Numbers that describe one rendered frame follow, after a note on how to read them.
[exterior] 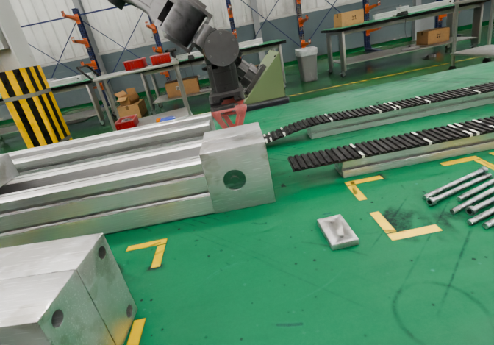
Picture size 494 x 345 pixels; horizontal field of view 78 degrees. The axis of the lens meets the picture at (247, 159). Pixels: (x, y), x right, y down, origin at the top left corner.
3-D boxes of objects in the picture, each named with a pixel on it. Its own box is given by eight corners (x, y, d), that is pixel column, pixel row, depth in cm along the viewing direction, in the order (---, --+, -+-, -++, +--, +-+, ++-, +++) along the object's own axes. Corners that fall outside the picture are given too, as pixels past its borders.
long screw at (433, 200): (433, 207, 36) (433, 200, 36) (425, 204, 37) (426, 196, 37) (492, 179, 39) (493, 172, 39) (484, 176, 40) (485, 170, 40)
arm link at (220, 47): (187, -6, 55) (163, 36, 57) (187, -18, 45) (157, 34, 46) (241, 34, 59) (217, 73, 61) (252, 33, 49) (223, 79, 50)
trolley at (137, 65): (194, 124, 410) (173, 46, 372) (200, 134, 361) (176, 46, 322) (116, 145, 391) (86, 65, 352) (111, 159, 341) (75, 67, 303)
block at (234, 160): (265, 168, 55) (256, 118, 52) (276, 202, 44) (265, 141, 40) (217, 177, 55) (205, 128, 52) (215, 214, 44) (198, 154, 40)
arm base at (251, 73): (261, 67, 114) (243, 94, 116) (243, 54, 112) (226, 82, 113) (267, 65, 106) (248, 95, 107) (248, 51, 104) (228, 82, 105)
